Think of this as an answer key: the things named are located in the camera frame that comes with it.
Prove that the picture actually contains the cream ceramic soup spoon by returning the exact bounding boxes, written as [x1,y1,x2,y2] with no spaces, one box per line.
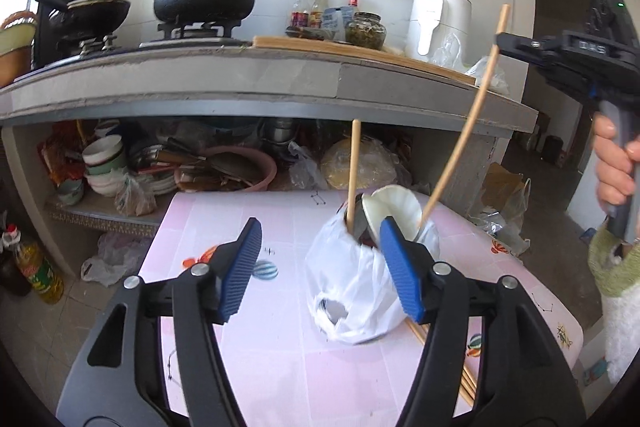
[361,184,422,243]

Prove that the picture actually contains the bamboo chopstick six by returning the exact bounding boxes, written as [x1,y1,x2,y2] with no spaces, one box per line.
[416,3,512,230]

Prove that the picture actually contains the bamboo chopstick one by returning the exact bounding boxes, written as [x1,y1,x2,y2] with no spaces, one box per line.
[345,119,361,234]

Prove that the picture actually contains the bamboo chopstick two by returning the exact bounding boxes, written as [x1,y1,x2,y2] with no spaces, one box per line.
[405,317,477,407]

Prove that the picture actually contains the right fluffy sleeve forearm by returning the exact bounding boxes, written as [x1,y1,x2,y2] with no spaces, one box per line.
[588,225,639,385]

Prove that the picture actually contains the person right hand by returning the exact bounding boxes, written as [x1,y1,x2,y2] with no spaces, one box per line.
[592,113,639,212]

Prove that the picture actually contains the white plastic bag liner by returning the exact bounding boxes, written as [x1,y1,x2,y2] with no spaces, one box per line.
[304,208,442,346]

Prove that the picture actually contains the pink plastic basin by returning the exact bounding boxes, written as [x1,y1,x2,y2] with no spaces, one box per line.
[174,146,278,193]

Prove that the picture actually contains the bag of yellow food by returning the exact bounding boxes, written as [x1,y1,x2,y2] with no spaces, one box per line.
[320,136,397,190]

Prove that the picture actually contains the white plastic bags on floor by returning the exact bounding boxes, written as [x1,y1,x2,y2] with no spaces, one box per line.
[469,187,530,258]

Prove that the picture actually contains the cardboard box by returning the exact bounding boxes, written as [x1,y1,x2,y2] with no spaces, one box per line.
[480,162,530,220]

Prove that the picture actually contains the stack of bowls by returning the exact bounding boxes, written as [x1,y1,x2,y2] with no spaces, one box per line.
[81,134,128,197]

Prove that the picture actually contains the white electric kettle appliance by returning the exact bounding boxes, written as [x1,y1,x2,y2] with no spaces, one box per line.
[405,0,472,72]

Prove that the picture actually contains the wooden cutting board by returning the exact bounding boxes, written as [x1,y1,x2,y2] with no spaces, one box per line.
[253,36,475,84]

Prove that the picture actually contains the cooking oil bottle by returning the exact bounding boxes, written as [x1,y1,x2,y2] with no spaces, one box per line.
[1,223,64,305]

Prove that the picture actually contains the glass pickle jar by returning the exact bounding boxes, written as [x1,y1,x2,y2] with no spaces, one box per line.
[345,12,386,51]

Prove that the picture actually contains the sauce bottle brown cap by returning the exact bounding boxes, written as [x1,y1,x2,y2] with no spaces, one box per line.
[290,0,310,28]

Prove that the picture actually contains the sauce bottle yellow cap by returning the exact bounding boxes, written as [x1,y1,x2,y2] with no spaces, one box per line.
[308,0,329,28]

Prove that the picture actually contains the black frying pan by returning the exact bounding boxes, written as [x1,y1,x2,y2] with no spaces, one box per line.
[36,0,130,41]

